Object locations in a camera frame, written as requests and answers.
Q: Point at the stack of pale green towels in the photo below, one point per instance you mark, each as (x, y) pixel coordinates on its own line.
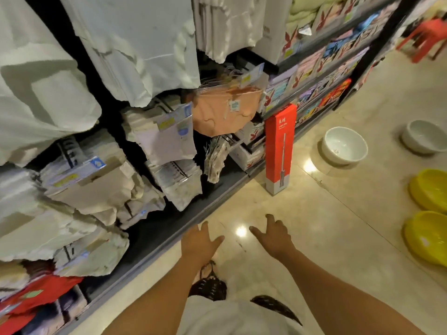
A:
(310, 6)

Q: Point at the large white hanging garment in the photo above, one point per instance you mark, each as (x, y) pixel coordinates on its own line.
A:
(38, 90)

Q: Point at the tall red cardboard box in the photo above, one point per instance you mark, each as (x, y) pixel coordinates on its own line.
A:
(280, 149)

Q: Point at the person's left forearm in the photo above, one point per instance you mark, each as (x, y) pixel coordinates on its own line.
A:
(157, 300)

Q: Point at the person's right forearm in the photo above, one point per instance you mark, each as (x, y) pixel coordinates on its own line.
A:
(335, 293)

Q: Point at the red plastic stool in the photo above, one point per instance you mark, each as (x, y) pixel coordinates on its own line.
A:
(424, 36)

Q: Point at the yellow plastic basin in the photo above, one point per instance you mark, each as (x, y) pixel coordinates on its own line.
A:
(427, 237)
(431, 190)

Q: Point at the white ceramic bowl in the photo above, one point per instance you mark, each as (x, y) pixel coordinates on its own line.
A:
(344, 146)
(424, 136)

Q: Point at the pile of white garment packets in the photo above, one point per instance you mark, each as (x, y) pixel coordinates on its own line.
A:
(87, 191)

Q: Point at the black metal shelf rack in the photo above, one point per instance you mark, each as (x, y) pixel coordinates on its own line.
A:
(181, 219)

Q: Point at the person's right thumb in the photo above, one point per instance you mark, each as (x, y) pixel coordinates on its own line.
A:
(258, 234)

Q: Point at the person's white shirt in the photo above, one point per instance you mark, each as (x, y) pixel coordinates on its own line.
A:
(230, 319)

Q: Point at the person's left thumb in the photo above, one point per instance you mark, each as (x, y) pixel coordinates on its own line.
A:
(217, 242)

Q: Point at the rows of colourful boxed packets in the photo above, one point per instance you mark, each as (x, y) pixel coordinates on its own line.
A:
(321, 73)

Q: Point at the white hanging garment with seams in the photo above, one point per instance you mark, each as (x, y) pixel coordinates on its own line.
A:
(136, 48)

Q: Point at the patterned grey underwear packet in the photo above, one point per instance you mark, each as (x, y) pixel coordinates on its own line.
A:
(216, 160)

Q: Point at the person's left hand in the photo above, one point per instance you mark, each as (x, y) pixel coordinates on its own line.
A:
(197, 245)

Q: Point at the person's right hand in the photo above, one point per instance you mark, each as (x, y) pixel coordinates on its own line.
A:
(277, 240)

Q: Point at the red garment packets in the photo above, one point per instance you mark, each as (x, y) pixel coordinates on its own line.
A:
(31, 303)

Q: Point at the bundle of white hanging garments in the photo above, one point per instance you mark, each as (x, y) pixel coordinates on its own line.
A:
(227, 24)

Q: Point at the orange underwear packet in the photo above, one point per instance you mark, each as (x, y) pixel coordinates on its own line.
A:
(223, 113)

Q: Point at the lilac underwear packet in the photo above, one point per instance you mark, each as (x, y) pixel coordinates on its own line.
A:
(166, 139)

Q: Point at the white boxes with red print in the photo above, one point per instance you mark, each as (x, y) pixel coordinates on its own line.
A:
(251, 143)

